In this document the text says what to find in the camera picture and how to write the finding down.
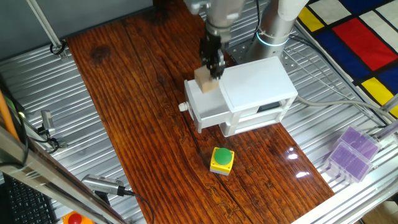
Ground tan wooden block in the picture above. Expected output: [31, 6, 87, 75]
[194, 65, 220, 94]

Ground aluminium profile rail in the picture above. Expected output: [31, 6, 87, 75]
[292, 149, 398, 224]

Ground white plastic drawer cabinet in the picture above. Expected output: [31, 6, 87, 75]
[214, 55, 299, 138]

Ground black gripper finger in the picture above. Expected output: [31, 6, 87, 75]
[211, 51, 226, 81]
[200, 52, 214, 71]

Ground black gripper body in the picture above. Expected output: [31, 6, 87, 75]
[198, 32, 225, 63]

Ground ribbed silver camera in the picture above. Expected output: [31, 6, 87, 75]
[81, 174, 126, 197]

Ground red stop button orange box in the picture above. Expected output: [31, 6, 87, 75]
[62, 210, 94, 224]

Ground grey camera on stand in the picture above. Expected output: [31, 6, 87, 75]
[37, 110, 68, 153]

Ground thick grey cable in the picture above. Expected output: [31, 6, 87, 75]
[295, 95, 398, 122]

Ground thin grey diagonal strut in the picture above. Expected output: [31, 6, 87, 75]
[26, 0, 68, 60]

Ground black keyboard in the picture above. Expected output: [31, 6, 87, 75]
[0, 174, 58, 224]

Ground green push button yellow box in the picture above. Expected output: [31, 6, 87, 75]
[210, 147, 236, 177]

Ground steel frame beam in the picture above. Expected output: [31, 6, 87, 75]
[0, 124, 128, 224]

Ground black camera cable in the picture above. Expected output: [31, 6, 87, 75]
[123, 189, 155, 224]

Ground colourful checked cloth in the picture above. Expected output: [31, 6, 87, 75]
[295, 0, 398, 119]

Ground purple pipette tip box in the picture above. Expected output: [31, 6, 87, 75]
[337, 125, 382, 162]
[325, 141, 374, 184]

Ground orange rod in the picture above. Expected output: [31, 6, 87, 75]
[0, 90, 20, 141]

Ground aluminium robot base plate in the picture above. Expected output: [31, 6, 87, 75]
[226, 37, 299, 74]

